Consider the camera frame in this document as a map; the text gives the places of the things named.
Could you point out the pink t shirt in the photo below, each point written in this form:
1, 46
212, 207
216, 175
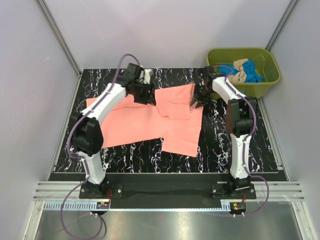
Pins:
124, 121

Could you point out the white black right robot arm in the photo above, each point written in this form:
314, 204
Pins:
240, 122

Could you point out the aluminium frame rail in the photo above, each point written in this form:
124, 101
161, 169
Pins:
279, 191

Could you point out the beige t shirt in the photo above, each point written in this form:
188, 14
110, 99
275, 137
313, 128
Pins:
240, 75

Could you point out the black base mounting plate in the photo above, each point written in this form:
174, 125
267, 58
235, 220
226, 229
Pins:
168, 190

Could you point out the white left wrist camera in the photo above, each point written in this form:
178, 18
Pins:
145, 76

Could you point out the slotted cable duct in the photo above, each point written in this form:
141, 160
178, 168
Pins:
77, 205
237, 208

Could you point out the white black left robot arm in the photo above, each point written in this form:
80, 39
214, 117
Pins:
86, 135

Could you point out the right slotted cable duct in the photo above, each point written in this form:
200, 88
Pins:
237, 208

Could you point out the blue t shirt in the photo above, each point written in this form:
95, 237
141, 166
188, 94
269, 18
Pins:
249, 68

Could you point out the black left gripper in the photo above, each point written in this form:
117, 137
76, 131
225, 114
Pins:
148, 98

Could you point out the left slotted cable duct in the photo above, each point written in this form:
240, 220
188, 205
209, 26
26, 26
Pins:
77, 205

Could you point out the olive green plastic bin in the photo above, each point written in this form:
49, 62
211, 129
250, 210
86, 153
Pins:
264, 63

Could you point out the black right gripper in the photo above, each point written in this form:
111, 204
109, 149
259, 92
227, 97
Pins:
195, 96

